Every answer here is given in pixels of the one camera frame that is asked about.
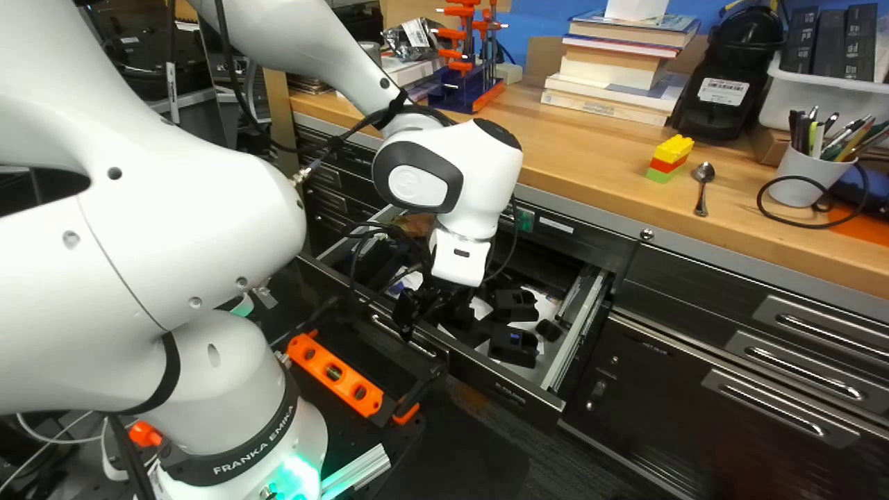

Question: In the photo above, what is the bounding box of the white paper stack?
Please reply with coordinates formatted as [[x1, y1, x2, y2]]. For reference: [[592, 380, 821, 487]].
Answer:
[[382, 56, 445, 91]]

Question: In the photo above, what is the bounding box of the black cable loop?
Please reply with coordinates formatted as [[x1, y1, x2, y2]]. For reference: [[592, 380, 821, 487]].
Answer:
[[752, 160, 872, 231]]

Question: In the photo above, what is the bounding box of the blue wall board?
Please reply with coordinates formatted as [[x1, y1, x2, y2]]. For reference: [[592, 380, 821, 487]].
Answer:
[[496, 0, 789, 42]]

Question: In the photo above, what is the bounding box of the orange round button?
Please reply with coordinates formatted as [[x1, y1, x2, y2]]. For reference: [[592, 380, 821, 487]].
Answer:
[[124, 419, 161, 453]]

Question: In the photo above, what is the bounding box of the small white box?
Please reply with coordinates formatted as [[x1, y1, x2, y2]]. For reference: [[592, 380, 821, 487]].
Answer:
[[604, 0, 674, 21]]

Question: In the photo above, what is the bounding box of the white plastic bin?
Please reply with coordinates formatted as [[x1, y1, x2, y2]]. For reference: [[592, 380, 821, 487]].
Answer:
[[756, 51, 889, 133]]

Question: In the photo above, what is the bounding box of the metal spoon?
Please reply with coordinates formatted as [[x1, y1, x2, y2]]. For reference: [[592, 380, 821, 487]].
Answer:
[[689, 159, 718, 220]]

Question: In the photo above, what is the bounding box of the black shallow drawer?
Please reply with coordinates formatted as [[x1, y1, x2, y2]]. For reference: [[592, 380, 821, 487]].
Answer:
[[267, 301, 454, 440]]

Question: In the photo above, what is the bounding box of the blue hex key stand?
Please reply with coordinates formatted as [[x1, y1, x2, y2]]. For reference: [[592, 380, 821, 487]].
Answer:
[[428, 63, 509, 116]]

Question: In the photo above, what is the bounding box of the black rectangular box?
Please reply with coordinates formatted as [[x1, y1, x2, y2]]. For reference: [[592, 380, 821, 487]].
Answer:
[[781, 6, 818, 76], [841, 0, 882, 80], [813, 6, 850, 77]]

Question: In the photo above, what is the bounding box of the black device with white label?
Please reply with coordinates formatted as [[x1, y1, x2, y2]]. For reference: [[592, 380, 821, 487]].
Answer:
[[666, 3, 789, 144]]

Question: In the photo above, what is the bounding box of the silver plastic bag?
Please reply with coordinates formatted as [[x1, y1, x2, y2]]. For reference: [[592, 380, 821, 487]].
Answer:
[[382, 16, 440, 63]]

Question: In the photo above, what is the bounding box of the cup of pens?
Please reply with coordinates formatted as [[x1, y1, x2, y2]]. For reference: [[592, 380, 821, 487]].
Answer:
[[821, 112, 878, 160]]

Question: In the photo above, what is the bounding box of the black marker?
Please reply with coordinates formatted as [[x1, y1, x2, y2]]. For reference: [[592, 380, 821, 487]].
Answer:
[[785, 106, 804, 152]]

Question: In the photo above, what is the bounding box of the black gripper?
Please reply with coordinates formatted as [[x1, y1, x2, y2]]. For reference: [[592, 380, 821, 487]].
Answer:
[[424, 280, 495, 349]]

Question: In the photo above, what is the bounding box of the clear acrylic plate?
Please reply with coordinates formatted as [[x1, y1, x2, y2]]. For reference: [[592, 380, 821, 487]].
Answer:
[[315, 442, 396, 500]]

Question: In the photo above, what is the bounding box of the black drawer steel handle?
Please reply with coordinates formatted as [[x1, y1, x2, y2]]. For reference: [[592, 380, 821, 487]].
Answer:
[[296, 126, 382, 184], [613, 302, 889, 412], [599, 321, 889, 456], [647, 246, 889, 365], [511, 195, 645, 276], [303, 155, 385, 220]]

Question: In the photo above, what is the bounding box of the grey metal tool drawer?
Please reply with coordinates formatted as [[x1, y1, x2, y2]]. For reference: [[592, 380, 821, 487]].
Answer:
[[290, 196, 613, 419]]

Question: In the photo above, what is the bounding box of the orange flat pad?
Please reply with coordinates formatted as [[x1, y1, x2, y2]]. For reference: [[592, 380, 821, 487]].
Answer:
[[827, 209, 889, 251]]

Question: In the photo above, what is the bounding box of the wooden post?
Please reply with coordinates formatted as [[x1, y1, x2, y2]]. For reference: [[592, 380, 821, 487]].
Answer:
[[260, 63, 303, 176]]

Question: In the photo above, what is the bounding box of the green pen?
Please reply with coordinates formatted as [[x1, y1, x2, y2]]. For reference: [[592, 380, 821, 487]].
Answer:
[[803, 109, 827, 159]]

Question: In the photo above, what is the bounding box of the thick tan book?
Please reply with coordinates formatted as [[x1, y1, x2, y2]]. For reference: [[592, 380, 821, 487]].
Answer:
[[552, 51, 689, 94]]

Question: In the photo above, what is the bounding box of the white pen cup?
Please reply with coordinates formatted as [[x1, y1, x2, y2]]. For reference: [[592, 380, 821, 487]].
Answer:
[[768, 141, 859, 210]]

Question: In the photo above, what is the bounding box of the black hollow printed block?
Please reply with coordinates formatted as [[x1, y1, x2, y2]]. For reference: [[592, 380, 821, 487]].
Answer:
[[489, 287, 542, 327], [485, 326, 542, 370]]

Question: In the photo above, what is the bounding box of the small black round part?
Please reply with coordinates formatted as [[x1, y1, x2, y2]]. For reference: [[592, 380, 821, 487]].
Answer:
[[532, 316, 565, 344]]

